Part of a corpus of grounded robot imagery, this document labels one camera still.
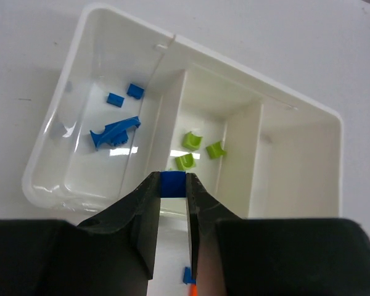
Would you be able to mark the orange lego single middle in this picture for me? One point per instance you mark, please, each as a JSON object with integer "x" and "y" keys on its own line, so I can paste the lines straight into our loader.
{"x": 193, "y": 290}

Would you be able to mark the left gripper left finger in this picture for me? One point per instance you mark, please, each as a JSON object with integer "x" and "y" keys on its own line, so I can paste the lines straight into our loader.
{"x": 121, "y": 243}

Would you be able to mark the green arch lego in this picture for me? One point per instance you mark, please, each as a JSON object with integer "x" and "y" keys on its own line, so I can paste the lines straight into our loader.
{"x": 185, "y": 162}
{"x": 216, "y": 150}

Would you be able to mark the small blue lego left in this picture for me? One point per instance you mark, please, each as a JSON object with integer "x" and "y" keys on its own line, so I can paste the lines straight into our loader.
{"x": 114, "y": 99}

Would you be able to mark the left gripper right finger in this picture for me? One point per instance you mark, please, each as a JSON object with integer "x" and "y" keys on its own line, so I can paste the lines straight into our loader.
{"x": 204, "y": 212}

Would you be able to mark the large blue arch lego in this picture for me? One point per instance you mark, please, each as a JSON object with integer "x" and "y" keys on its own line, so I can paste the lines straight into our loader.
{"x": 115, "y": 134}

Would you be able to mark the white three-compartment container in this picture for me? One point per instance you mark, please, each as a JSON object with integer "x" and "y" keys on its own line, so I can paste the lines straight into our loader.
{"x": 284, "y": 150}

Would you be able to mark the blue lego in bin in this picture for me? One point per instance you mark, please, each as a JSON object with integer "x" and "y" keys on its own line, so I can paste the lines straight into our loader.
{"x": 135, "y": 91}

